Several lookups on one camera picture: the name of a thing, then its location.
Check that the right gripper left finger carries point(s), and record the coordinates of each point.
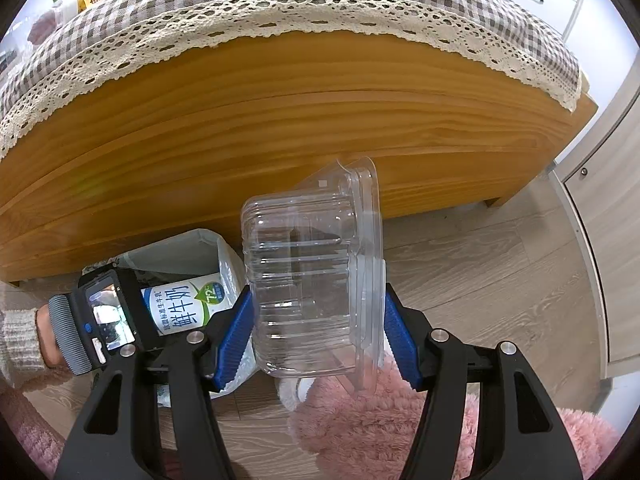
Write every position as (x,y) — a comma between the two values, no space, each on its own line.
(117,433)

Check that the pink fluffy rug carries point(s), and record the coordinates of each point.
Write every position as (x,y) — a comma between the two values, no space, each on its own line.
(362,438)

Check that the brown checkered bedspread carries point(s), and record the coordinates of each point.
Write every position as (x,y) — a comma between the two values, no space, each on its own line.
(114,38)

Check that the lined trash bin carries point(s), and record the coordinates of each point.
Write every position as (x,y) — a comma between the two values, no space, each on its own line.
(188,255)

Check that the clear plastic clamshell container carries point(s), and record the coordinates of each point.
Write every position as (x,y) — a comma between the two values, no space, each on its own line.
(314,262)

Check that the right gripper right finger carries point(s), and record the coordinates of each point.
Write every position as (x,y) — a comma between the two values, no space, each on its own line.
(520,434)

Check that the white slipper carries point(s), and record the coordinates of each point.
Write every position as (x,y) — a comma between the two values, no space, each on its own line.
(293,392)

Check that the white milk carton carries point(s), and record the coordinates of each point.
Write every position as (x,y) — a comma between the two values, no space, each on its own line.
(189,304)

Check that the white built-in wardrobe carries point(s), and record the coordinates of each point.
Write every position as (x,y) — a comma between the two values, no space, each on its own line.
(596,33)

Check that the person left hand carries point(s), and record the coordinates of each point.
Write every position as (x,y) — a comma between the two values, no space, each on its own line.
(49,350)

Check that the purple towel cloth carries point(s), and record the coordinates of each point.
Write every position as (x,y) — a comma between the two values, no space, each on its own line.
(42,28)

